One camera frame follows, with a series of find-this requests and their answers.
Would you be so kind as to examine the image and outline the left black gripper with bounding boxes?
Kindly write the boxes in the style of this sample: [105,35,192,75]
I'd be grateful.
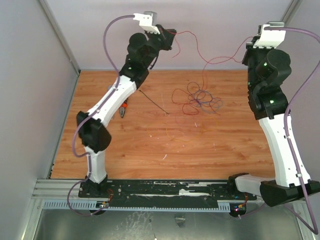
[144,25,177,68]

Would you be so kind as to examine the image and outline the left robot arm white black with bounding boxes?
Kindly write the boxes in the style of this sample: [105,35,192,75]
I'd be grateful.
[75,24,177,198]

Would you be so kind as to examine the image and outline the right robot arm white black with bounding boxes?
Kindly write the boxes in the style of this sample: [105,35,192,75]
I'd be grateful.
[226,36,320,207]

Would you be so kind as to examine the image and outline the black zip tie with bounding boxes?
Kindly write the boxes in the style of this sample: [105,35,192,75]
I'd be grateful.
[138,90,169,115]

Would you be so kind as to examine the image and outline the orange black pliers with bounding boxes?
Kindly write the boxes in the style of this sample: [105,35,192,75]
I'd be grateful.
[119,99,128,118]

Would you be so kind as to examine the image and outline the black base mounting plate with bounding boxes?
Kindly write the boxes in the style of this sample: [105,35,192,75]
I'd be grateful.
[78,179,256,208]

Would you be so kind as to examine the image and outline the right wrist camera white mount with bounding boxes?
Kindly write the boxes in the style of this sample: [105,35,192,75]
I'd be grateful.
[252,21,286,49]

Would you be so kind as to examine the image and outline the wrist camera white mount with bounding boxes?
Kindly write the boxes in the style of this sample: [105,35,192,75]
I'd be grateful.
[252,21,286,49]
[133,11,160,35]

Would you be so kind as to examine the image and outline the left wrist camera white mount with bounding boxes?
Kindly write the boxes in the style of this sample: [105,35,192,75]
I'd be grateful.
[133,11,160,35]

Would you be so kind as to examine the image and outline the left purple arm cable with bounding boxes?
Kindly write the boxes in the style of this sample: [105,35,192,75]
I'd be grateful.
[67,14,137,217]

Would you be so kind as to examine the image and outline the grey slotted cable duct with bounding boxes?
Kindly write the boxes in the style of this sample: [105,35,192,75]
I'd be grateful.
[42,199,231,213]

